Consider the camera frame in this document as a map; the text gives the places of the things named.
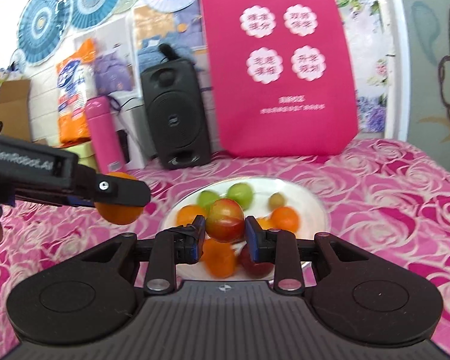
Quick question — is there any green apple left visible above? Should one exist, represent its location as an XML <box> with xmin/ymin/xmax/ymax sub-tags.
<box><xmin>196</xmin><ymin>189</ymin><xmax>221</xmax><ymax>213</ymax></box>

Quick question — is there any orange white tissue pack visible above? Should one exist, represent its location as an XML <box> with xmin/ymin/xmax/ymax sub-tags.
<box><xmin>56</xmin><ymin>37</ymin><xmax>97</xmax><ymax>146</ymax></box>

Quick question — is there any green apple right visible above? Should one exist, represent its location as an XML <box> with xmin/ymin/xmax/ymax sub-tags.
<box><xmin>226</xmin><ymin>182</ymin><xmax>254</xmax><ymax>211</ymax></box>

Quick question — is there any black speaker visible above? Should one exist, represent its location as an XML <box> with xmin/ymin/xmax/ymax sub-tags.
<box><xmin>140</xmin><ymin>43</ymin><xmax>211</xmax><ymax>170</ymax></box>

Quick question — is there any dark red plum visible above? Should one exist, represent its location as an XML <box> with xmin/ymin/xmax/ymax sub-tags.
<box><xmin>238</xmin><ymin>244</ymin><xmax>274</xmax><ymax>279</ymax></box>

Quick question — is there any white oval plate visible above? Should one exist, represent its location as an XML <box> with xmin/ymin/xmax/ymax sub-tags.
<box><xmin>160</xmin><ymin>176</ymin><xmax>331</xmax><ymax>282</ymax></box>

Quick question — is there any cardboard box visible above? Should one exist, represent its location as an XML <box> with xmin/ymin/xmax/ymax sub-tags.
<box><xmin>0</xmin><ymin>79</ymin><xmax>32</xmax><ymax>141</ymax></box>

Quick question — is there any blue paper fan left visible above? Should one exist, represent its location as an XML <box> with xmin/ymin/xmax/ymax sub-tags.
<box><xmin>17</xmin><ymin>0</ymin><xmax>74</xmax><ymax>65</ymax></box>

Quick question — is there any bedding poster right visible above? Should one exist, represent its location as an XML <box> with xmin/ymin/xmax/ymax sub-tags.
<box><xmin>134</xmin><ymin>0</ymin><xmax>208</xmax><ymax>72</ymax></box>

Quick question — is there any light green box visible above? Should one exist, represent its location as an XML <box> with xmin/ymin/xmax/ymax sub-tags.
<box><xmin>63</xmin><ymin>141</ymin><xmax>98</xmax><ymax>171</ymax></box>

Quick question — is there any small kiwi fruit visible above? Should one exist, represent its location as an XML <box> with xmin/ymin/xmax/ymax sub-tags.
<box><xmin>268</xmin><ymin>193</ymin><xmax>287</xmax><ymax>211</ymax></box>

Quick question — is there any red yellow apple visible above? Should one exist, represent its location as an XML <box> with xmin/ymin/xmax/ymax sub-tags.
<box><xmin>205</xmin><ymin>198</ymin><xmax>245</xmax><ymax>243</ymax></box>

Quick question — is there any white box behind bottle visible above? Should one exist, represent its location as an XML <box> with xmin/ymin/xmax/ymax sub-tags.
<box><xmin>113</xmin><ymin>99</ymin><xmax>157</xmax><ymax>171</ymax></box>

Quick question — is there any orange on plate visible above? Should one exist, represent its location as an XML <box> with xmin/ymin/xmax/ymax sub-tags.
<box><xmin>175</xmin><ymin>205</ymin><xmax>207</xmax><ymax>226</ymax></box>

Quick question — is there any tangerine on plate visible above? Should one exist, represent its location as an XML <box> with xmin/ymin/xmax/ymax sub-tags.
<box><xmin>271</xmin><ymin>206</ymin><xmax>300</xmax><ymax>233</ymax></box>

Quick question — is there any green apple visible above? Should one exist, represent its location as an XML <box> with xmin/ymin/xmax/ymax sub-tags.
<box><xmin>226</xmin><ymin>182</ymin><xmax>254</xmax><ymax>211</ymax></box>
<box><xmin>196</xmin><ymin>189</ymin><xmax>221</xmax><ymax>213</ymax></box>

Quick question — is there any magenta tote bag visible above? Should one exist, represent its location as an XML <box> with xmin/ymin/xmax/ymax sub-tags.
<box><xmin>201</xmin><ymin>0</ymin><xmax>358</xmax><ymax>157</ymax></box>

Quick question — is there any bedding poster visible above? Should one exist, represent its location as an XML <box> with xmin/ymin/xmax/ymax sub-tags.
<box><xmin>134</xmin><ymin>0</ymin><xmax>208</xmax><ymax>72</ymax></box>
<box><xmin>74</xmin><ymin>17</ymin><xmax>137</xmax><ymax>95</ymax></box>

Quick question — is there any bedding poster left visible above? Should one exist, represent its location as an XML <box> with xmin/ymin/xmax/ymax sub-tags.
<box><xmin>74</xmin><ymin>17</ymin><xmax>137</xmax><ymax>95</ymax></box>

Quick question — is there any pink thermos bottle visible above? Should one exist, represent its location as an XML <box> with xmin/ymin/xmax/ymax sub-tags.
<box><xmin>84</xmin><ymin>96</ymin><xmax>126</xmax><ymax>174</ymax></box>

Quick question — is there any large orange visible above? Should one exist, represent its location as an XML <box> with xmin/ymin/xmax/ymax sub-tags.
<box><xmin>93</xmin><ymin>172</ymin><xmax>151</xmax><ymax>225</ymax></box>

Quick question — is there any pink rose tablecloth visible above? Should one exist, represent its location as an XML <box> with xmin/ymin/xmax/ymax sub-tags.
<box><xmin>0</xmin><ymin>139</ymin><xmax>450</xmax><ymax>358</ymax></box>

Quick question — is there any orange bottom large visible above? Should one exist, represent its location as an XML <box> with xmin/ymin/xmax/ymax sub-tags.
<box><xmin>201</xmin><ymin>238</ymin><xmax>236</xmax><ymax>279</ymax></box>

